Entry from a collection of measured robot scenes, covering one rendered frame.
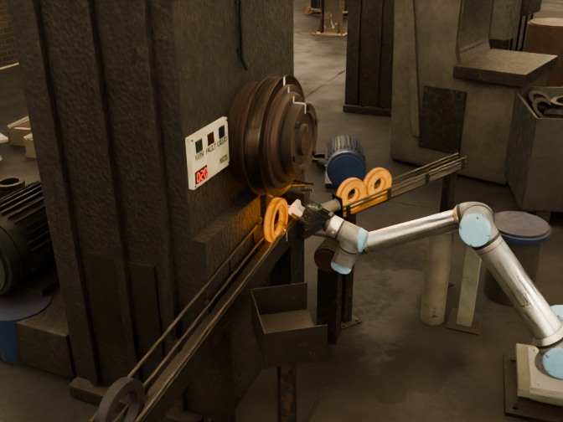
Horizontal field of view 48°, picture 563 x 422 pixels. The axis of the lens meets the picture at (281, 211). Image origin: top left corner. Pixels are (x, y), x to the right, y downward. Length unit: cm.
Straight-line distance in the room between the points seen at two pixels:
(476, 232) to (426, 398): 82
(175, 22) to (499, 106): 328
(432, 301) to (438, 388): 50
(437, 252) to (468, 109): 205
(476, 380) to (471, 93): 251
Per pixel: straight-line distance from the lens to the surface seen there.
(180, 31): 202
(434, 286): 321
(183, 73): 204
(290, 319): 225
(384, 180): 305
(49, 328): 301
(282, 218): 266
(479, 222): 245
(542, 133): 426
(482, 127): 497
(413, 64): 506
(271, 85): 234
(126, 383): 182
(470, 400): 294
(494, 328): 339
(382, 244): 274
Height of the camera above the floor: 189
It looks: 25 degrees down
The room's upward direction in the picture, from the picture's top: 1 degrees counter-clockwise
